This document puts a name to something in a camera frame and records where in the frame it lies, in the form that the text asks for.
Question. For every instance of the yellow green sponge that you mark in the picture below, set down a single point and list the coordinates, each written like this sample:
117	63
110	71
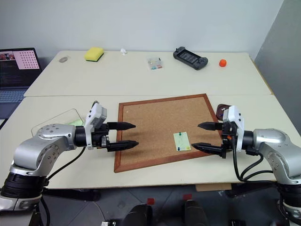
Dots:
94	53

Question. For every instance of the clear acrylic tray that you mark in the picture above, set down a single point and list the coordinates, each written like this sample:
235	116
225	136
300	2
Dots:
58	118

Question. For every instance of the clear plastic pin box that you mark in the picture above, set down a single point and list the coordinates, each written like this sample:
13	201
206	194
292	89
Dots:
154	63

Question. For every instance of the black handheld controller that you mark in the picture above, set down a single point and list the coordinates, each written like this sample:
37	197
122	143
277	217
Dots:
189	57

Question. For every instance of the brown round object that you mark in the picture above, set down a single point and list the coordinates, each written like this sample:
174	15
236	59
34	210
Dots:
221	111

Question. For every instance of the open laptop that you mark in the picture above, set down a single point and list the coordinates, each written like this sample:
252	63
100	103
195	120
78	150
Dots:
16	75

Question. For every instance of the small white object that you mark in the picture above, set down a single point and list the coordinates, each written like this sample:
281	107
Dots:
123	51

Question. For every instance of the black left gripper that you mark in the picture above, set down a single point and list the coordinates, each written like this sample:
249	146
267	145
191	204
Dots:
101	136

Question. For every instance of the small orange object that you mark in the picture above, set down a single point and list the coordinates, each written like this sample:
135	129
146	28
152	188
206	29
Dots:
223	63

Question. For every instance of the pale green paper note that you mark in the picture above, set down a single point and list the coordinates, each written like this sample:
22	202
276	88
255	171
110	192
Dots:
182	142

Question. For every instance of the dark rounded shape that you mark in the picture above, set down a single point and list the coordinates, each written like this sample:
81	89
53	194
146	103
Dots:
138	215
195	213

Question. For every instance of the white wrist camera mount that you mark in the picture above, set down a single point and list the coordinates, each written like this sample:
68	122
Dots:
95	115
235	115

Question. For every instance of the brown cardboard piece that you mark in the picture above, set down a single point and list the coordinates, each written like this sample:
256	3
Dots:
212	187

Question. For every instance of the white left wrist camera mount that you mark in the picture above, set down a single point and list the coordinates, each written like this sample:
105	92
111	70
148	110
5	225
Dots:
95	115

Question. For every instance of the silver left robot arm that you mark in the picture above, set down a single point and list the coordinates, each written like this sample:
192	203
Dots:
35	150

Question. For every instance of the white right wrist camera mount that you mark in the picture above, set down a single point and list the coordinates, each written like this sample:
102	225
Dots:
235	115

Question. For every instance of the grey oval object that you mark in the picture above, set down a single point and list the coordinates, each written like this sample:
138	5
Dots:
63	59

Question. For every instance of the wood-framed cork board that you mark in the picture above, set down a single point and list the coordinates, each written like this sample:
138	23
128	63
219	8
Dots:
155	124

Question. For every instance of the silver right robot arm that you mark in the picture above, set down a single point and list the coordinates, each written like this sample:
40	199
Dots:
277	150

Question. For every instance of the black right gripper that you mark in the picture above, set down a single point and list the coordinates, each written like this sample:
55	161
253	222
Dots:
228	136

